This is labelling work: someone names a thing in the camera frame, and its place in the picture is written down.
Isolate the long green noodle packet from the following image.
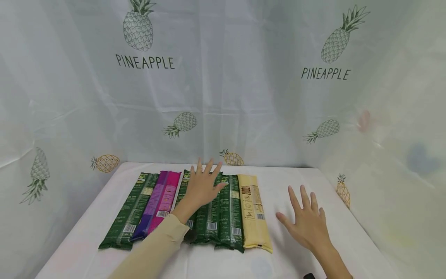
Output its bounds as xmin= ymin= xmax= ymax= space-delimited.
xmin=214 ymin=175 xmax=245 ymax=253
xmin=190 ymin=173 xmax=225 ymax=246
xmin=173 ymin=169 xmax=198 ymax=244
xmin=98 ymin=172 xmax=160 ymax=251

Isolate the person's left hand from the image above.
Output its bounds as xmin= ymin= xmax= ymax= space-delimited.
xmin=172 ymin=158 xmax=229 ymax=224

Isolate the person's left forearm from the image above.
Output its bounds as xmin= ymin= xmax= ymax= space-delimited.
xmin=108 ymin=212 xmax=191 ymax=279

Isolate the person's right forearm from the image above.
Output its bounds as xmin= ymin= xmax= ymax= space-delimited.
xmin=311 ymin=246 xmax=353 ymax=279

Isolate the long cream noodle packet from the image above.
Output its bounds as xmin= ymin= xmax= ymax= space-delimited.
xmin=237 ymin=174 xmax=273 ymax=254

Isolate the person's right hand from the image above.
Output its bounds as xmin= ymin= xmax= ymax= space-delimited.
xmin=275 ymin=184 xmax=338 ymax=257

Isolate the long purple pink noodle packet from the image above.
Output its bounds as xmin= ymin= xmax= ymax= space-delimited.
xmin=130 ymin=170 xmax=182 ymax=242

